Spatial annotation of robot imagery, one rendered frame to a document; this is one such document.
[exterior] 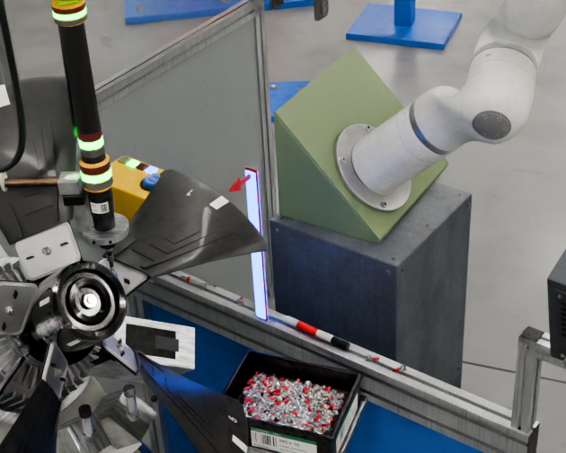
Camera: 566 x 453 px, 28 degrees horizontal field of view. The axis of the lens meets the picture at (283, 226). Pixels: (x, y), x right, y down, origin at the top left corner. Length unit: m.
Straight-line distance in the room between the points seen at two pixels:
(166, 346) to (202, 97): 1.23
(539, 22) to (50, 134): 0.79
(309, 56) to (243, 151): 1.89
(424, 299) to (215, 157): 0.98
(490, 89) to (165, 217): 0.58
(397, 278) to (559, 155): 2.23
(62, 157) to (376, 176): 0.71
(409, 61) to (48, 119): 3.37
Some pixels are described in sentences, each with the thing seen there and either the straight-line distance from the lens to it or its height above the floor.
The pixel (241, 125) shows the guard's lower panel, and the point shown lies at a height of 0.67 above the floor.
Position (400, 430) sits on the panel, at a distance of 2.10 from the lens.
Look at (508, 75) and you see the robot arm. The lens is 1.96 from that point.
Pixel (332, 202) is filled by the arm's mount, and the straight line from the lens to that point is 2.19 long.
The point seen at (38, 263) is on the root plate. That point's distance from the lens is 1.70.
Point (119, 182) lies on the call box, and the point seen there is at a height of 1.07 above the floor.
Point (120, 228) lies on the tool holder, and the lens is 1.67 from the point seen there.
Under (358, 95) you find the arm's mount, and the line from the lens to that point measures 2.33.
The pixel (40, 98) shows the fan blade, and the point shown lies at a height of 1.43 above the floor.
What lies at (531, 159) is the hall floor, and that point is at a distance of 4.28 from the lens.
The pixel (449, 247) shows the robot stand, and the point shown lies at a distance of 2.33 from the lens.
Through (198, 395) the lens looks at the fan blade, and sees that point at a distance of 1.78.
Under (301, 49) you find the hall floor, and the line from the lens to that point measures 5.08.
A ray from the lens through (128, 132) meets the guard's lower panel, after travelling 2.78.
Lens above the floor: 2.21
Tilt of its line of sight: 35 degrees down
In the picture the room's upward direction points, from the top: 3 degrees counter-clockwise
